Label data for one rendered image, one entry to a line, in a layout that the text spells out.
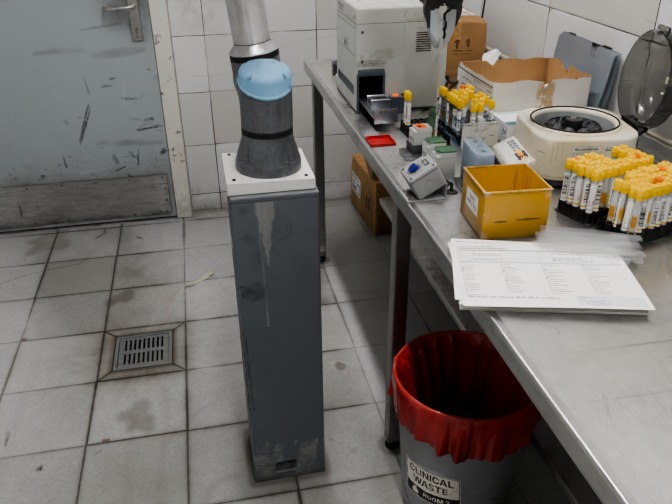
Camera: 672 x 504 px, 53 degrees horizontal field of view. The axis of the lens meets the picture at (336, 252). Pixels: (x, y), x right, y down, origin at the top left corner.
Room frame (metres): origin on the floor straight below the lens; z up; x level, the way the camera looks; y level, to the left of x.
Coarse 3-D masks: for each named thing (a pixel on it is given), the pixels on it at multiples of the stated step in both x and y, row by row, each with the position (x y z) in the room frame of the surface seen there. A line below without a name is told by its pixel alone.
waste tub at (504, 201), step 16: (464, 176) 1.24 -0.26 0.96; (480, 176) 1.25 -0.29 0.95; (496, 176) 1.26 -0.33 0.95; (512, 176) 1.26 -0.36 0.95; (528, 176) 1.24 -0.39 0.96; (464, 192) 1.24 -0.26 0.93; (480, 192) 1.15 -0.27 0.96; (496, 192) 1.13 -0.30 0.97; (512, 192) 1.13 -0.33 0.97; (528, 192) 1.13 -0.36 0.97; (544, 192) 1.14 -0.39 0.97; (464, 208) 1.23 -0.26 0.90; (480, 208) 1.14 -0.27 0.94; (496, 208) 1.13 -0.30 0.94; (512, 208) 1.13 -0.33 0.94; (528, 208) 1.14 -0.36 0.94; (544, 208) 1.14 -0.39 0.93; (480, 224) 1.13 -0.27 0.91; (496, 224) 1.13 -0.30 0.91; (512, 224) 1.13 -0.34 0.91; (528, 224) 1.14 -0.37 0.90; (544, 224) 1.14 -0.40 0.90
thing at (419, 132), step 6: (414, 126) 1.58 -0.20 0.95; (420, 126) 1.59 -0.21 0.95; (426, 126) 1.58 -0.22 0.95; (414, 132) 1.56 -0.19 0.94; (420, 132) 1.56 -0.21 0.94; (426, 132) 1.56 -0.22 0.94; (414, 138) 1.56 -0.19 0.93; (420, 138) 1.56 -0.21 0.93; (414, 144) 1.56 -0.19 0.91; (420, 144) 1.56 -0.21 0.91
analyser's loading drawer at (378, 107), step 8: (368, 96) 1.87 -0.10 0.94; (376, 96) 1.88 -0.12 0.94; (384, 96) 1.88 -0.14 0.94; (368, 104) 1.86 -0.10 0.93; (376, 104) 1.83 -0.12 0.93; (384, 104) 1.84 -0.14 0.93; (368, 112) 1.85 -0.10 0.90; (376, 112) 1.77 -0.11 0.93; (384, 112) 1.78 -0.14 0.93; (392, 112) 1.78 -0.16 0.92; (376, 120) 1.77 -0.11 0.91; (384, 120) 1.78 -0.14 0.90; (392, 120) 1.78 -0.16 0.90
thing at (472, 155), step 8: (464, 144) 1.41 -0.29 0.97; (472, 144) 1.38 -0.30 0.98; (480, 144) 1.38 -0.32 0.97; (464, 152) 1.40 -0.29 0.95; (472, 152) 1.35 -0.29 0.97; (480, 152) 1.33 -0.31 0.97; (488, 152) 1.33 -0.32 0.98; (464, 160) 1.40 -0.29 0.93; (472, 160) 1.34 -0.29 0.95; (480, 160) 1.32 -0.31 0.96; (488, 160) 1.32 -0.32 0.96; (456, 184) 1.39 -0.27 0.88
